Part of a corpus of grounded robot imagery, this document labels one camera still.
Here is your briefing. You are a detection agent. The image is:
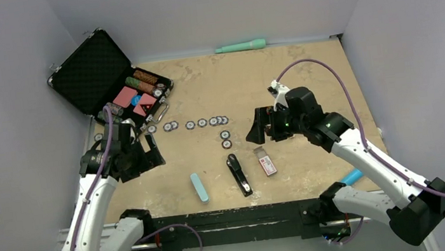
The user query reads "red card deck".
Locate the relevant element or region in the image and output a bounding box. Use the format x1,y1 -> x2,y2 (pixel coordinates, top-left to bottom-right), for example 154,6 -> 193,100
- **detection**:
113,86 -> 138,108
133,93 -> 157,117

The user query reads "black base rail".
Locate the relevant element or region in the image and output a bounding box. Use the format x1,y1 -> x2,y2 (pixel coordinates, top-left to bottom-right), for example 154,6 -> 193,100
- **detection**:
128,192 -> 366,251

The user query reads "red staple box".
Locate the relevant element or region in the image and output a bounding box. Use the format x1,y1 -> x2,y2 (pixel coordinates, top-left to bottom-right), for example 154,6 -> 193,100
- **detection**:
253,146 -> 277,176

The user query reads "blue dealer button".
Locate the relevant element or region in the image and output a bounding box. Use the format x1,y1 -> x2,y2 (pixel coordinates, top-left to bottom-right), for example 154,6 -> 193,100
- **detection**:
130,95 -> 141,106

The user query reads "green marker pen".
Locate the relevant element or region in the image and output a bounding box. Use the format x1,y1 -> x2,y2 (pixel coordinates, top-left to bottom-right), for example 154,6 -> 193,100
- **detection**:
215,39 -> 267,54

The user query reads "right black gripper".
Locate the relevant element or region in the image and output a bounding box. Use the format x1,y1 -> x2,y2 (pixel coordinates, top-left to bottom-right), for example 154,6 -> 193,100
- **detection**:
242,102 -> 308,146

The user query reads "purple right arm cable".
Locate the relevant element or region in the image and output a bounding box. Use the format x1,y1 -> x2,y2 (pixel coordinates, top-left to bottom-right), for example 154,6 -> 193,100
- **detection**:
273,42 -> 445,233

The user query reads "blue marker pen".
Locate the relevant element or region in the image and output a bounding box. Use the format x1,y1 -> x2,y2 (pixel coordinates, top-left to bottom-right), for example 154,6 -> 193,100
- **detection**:
339,168 -> 363,186

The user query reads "black stapler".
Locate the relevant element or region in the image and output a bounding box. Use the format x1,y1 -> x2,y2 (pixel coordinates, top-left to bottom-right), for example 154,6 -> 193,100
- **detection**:
226,154 -> 253,197

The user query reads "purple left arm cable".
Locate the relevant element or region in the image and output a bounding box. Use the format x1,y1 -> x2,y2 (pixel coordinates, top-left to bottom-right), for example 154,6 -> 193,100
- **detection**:
43,105 -> 131,251

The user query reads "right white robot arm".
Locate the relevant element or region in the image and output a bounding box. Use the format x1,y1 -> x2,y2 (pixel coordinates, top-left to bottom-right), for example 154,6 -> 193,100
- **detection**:
246,87 -> 445,246

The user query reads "black poker chip case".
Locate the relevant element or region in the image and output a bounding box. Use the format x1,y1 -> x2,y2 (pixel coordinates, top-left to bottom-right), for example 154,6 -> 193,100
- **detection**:
47,28 -> 174,133

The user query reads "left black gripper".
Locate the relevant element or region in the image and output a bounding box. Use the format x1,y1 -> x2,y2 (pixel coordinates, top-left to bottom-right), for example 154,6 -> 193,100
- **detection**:
116,131 -> 166,182

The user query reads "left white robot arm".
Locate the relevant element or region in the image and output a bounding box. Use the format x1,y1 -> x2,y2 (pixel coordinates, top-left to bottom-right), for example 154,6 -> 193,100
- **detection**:
61,123 -> 165,251

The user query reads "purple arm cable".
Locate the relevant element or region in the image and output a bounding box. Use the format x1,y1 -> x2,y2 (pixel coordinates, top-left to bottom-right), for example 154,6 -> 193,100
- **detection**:
43,105 -> 131,251
273,42 -> 445,233

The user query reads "poker chip on table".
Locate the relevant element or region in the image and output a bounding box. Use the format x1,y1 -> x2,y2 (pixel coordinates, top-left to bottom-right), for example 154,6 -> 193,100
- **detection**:
220,130 -> 231,140

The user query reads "poker chip lower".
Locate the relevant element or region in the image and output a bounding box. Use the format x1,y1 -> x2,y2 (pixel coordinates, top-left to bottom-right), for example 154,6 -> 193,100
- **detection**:
221,139 -> 232,149

